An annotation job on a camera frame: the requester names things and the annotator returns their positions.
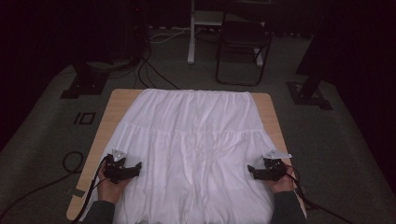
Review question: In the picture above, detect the black looped floor cable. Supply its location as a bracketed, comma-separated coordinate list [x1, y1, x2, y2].
[0, 150, 85, 220]

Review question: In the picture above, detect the person's right hand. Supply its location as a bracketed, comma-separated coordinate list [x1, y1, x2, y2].
[266, 167, 296, 195]

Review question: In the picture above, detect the black stand with base plate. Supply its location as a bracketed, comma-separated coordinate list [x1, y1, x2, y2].
[60, 60, 110, 100]
[286, 0, 333, 111]

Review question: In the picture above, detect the white skirt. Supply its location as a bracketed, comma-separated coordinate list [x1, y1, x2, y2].
[78, 88, 307, 224]

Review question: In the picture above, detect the white desk frame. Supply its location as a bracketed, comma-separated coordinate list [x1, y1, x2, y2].
[187, 0, 265, 68]

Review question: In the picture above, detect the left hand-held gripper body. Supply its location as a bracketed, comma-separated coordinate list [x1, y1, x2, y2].
[104, 148, 129, 185]

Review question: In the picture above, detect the person's left hand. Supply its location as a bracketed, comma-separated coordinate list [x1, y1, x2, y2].
[97, 169, 133, 205]

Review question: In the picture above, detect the hand-held gripper cable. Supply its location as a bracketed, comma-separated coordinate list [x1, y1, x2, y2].
[70, 155, 110, 224]
[283, 164, 354, 224]

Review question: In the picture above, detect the black folding chair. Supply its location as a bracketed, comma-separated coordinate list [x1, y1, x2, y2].
[215, 11, 274, 88]

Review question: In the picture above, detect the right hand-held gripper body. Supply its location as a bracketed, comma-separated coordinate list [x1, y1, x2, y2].
[262, 149, 293, 182]

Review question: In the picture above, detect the white floor cable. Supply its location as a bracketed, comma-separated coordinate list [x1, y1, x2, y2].
[148, 26, 191, 45]

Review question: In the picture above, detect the left hand-held gripper cable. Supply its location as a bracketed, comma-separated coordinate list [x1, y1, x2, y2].
[70, 155, 110, 224]

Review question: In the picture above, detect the right hand-held gripper cable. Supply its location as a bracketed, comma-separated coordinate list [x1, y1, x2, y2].
[283, 164, 354, 224]

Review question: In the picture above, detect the black floor cable bundle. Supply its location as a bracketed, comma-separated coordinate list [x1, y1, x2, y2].
[133, 46, 181, 91]

